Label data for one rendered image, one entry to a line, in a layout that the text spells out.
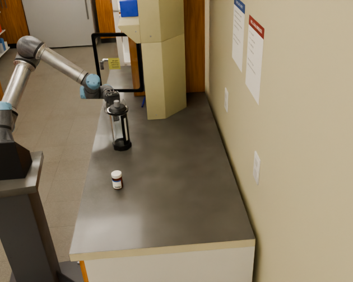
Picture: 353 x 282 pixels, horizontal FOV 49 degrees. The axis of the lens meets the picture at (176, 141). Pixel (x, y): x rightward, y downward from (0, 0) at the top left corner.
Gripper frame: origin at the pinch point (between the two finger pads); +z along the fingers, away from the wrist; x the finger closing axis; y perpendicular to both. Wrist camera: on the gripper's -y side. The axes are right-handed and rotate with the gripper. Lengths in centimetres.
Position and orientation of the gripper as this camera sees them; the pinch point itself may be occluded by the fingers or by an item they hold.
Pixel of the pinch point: (117, 112)
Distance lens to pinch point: 200.1
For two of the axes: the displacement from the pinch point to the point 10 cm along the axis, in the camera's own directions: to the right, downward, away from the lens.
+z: 3.2, 3.9, -8.6
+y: -0.7, -9.0, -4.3
